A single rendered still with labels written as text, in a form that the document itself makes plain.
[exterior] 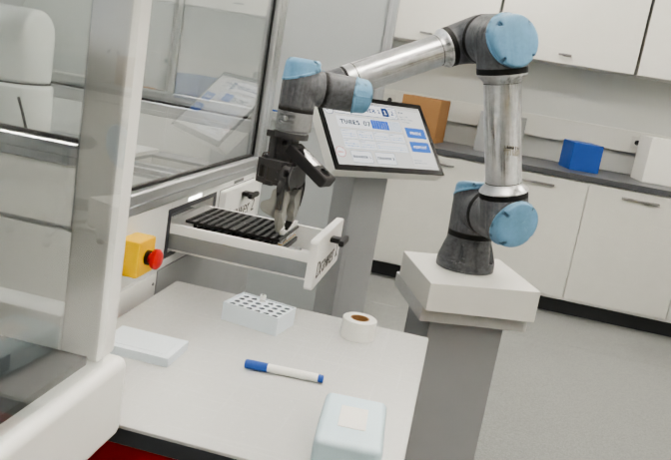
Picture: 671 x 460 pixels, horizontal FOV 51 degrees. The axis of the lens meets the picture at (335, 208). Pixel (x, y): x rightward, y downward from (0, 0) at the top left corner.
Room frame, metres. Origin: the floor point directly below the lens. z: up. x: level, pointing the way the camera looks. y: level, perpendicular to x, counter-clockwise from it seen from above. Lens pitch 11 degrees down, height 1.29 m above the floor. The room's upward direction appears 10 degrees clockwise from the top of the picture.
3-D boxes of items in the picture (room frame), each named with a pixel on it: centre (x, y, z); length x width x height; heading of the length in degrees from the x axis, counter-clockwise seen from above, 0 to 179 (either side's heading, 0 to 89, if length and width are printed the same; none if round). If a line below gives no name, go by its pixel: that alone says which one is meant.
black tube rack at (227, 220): (1.62, 0.20, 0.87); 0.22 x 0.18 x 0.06; 80
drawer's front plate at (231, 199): (1.95, 0.27, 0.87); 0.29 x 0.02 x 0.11; 170
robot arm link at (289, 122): (1.49, 0.12, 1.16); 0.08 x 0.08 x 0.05
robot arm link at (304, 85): (1.49, 0.11, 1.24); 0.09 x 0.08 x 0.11; 111
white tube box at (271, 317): (1.37, 0.12, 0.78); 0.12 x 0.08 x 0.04; 70
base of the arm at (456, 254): (1.82, -0.36, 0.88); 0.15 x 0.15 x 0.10
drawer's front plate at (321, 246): (1.59, 0.01, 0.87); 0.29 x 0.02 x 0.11; 170
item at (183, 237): (1.62, 0.21, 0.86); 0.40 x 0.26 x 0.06; 80
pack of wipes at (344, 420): (0.94, -0.07, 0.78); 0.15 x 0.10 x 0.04; 175
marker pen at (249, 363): (1.14, 0.04, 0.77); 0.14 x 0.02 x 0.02; 85
